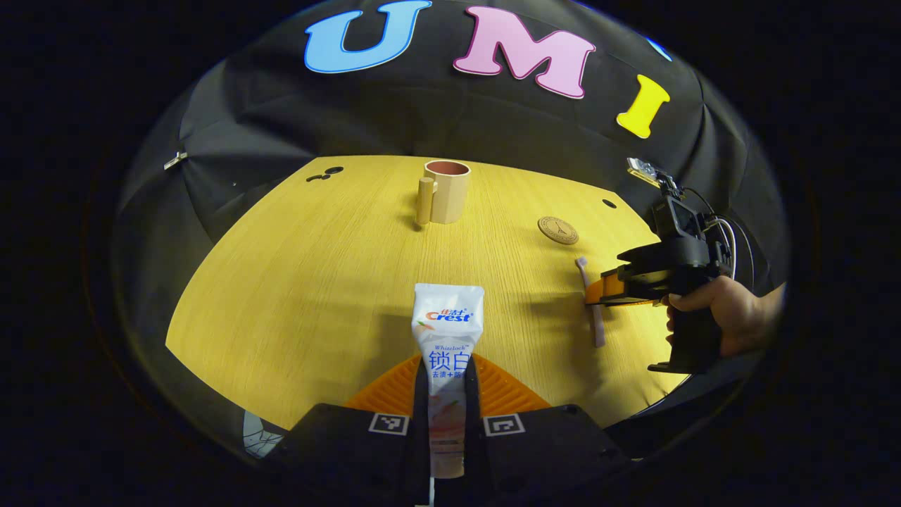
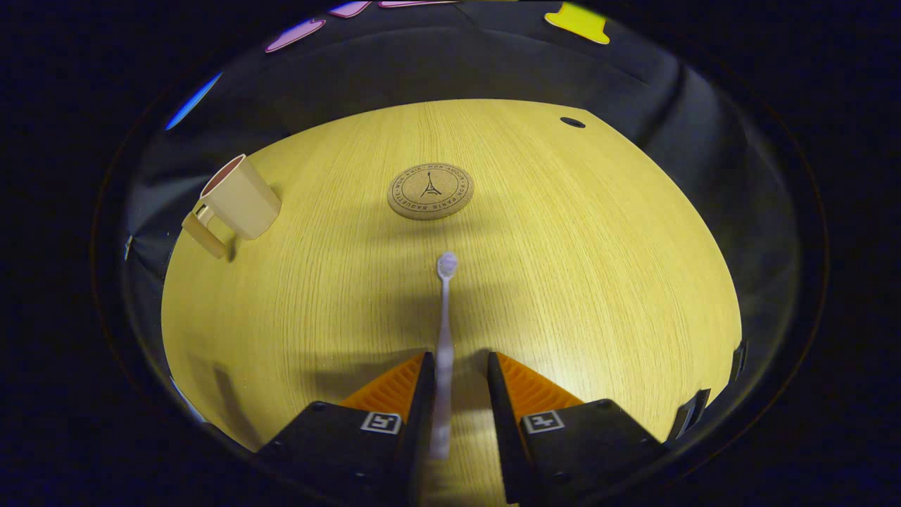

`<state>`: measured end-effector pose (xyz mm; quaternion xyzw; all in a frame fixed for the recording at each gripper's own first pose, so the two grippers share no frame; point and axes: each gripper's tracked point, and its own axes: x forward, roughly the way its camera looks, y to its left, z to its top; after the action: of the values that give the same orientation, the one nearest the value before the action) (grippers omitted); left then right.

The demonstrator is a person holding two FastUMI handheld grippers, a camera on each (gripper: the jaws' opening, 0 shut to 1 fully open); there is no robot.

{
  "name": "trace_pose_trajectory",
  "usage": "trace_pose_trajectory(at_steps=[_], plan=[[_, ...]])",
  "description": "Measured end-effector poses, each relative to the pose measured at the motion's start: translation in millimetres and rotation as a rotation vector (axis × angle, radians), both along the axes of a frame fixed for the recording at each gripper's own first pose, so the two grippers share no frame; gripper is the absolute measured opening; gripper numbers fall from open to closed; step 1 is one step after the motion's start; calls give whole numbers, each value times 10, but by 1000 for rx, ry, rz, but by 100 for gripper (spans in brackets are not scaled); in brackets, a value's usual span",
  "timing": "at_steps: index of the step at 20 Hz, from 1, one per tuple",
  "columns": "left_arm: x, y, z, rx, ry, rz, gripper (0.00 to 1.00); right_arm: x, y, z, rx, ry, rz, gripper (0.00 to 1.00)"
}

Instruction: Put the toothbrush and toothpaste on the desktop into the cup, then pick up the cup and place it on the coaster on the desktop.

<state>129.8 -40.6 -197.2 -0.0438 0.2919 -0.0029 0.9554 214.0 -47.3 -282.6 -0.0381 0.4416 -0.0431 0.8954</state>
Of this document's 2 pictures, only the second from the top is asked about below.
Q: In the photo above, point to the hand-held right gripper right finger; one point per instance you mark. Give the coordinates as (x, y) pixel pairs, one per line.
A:
(501, 422)

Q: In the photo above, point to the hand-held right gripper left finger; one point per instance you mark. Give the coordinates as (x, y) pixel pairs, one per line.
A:
(421, 422)

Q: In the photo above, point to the wooden desktop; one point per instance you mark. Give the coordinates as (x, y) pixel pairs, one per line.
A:
(598, 282)

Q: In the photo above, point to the round cork coaster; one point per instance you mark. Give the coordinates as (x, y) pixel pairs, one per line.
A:
(430, 204)

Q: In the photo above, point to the black table edge clamp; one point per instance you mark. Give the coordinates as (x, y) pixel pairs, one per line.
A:
(690, 415)
(738, 360)

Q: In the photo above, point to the beige cup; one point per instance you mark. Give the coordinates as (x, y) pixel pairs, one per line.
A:
(243, 201)

